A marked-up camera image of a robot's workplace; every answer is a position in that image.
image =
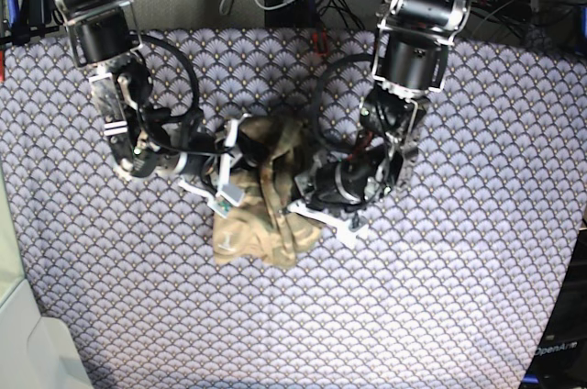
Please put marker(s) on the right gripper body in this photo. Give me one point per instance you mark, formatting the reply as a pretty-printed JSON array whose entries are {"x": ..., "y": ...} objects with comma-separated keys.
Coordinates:
[{"x": 248, "y": 153}]

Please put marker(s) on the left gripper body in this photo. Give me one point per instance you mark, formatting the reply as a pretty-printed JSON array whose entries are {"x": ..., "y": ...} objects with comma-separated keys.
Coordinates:
[{"x": 335, "y": 187}]

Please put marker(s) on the camouflage T-shirt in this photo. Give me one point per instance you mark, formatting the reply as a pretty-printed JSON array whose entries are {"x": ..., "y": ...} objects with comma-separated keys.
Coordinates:
[{"x": 260, "y": 228}]

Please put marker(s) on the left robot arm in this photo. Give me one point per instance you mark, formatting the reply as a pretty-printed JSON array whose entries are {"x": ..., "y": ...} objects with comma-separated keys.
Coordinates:
[{"x": 408, "y": 62}]

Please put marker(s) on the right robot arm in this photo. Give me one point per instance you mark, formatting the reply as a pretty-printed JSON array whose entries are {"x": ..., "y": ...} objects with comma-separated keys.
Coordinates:
[{"x": 143, "y": 138}]

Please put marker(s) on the red black clamp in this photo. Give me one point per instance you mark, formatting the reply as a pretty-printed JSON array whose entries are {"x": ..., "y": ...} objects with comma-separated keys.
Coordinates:
[{"x": 320, "y": 42}]

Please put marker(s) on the black box under table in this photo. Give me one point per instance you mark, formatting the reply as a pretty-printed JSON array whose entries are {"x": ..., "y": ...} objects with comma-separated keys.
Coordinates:
[{"x": 300, "y": 14}]

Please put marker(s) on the fan pattern tablecloth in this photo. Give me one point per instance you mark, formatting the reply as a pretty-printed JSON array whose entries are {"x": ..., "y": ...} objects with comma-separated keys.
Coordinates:
[{"x": 452, "y": 287}]

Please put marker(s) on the black OpenArm case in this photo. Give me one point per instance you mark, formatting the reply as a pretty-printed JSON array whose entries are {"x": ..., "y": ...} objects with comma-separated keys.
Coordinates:
[{"x": 560, "y": 358}]

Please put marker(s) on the white plastic bin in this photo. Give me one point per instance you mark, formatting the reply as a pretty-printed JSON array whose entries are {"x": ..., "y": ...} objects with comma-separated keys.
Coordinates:
[{"x": 36, "y": 351}]

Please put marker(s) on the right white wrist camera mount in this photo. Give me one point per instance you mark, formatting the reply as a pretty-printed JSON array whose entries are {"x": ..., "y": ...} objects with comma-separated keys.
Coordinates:
[{"x": 225, "y": 194}]

